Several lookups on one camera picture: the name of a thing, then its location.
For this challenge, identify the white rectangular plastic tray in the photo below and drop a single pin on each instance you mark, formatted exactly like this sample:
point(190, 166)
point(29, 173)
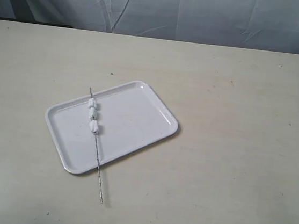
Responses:
point(131, 116)

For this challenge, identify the thin metal skewer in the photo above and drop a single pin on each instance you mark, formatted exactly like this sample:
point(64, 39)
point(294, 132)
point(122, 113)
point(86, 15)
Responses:
point(97, 158)

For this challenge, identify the white marshmallow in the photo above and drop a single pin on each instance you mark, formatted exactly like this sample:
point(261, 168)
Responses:
point(94, 127)
point(92, 113)
point(92, 103)

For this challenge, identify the light blue backdrop cloth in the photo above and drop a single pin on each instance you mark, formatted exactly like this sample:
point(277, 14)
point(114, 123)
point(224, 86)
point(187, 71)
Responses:
point(253, 24)

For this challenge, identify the white marshmallow top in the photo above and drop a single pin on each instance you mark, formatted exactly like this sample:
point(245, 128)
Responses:
point(92, 103)

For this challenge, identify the white marshmallow bottom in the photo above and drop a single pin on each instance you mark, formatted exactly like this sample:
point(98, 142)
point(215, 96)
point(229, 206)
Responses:
point(94, 127)

